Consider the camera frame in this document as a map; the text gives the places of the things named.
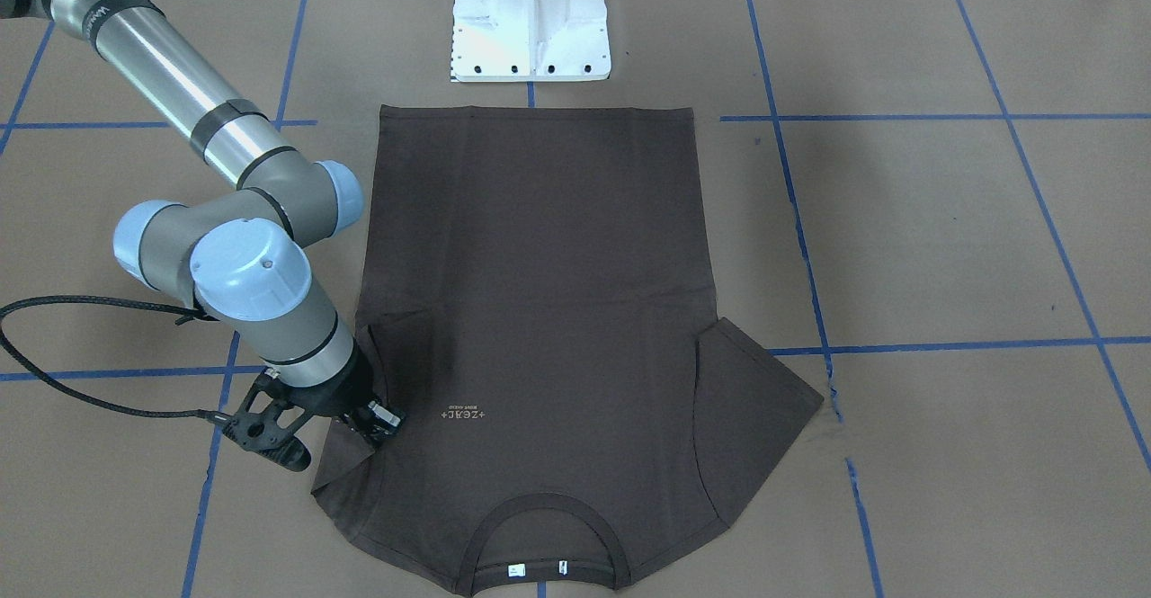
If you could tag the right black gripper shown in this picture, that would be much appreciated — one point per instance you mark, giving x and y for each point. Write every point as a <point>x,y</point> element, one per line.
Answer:
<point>347,390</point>

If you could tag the dark brown t-shirt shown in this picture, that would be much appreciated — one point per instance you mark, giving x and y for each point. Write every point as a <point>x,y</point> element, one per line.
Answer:
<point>537,297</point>

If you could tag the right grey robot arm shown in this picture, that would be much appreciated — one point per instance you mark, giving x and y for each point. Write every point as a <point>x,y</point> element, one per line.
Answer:
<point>238,259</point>

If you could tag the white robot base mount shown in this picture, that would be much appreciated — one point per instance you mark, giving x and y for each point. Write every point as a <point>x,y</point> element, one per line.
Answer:
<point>519,41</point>

